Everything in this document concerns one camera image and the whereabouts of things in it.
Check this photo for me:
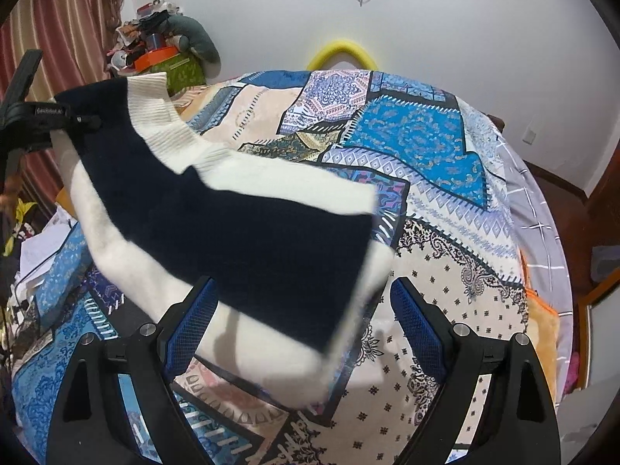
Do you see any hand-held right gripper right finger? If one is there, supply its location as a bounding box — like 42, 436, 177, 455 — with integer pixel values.
389, 276, 563, 465

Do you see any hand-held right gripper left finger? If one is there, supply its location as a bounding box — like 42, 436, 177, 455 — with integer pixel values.
46, 275, 220, 465

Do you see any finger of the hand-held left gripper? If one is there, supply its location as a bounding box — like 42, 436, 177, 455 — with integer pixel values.
63, 114, 103, 131

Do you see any white and navy sweater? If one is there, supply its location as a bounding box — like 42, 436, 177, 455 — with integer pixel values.
53, 72, 393, 408

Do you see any striped reddish curtain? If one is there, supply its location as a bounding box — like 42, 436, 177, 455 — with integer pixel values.
0, 0, 129, 204

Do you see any yellow cloth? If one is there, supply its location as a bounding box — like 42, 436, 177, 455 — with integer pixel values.
2, 198, 37, 257

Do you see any orange box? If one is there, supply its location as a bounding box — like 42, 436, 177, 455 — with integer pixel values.
133, 46, 182, 72

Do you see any green patterned bag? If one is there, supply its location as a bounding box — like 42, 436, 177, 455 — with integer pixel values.
145, 53, 207, 95

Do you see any pile of assorted clutter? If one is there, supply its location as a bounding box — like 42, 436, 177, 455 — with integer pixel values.
109, 0, 185, 69

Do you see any orange pillow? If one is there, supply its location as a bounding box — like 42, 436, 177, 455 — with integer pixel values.
525, 288, 558, 398

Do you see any white paper pile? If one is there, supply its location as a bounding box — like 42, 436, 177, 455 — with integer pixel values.
19, 203, 78, 291

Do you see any grey plush toy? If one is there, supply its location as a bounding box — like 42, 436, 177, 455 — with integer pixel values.
165, 14, 221, 66

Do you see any grey checked bedsheet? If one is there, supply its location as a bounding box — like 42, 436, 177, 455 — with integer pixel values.
484, 111, 575, 398

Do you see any patchwork printed blanket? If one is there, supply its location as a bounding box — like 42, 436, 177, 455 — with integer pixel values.
10, 69, 531, 465

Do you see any brown wooden door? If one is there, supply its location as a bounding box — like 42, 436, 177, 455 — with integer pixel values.
584, 155, 620, 253

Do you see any yellow foam hoop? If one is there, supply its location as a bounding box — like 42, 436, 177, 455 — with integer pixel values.
307, 39, 379, 72

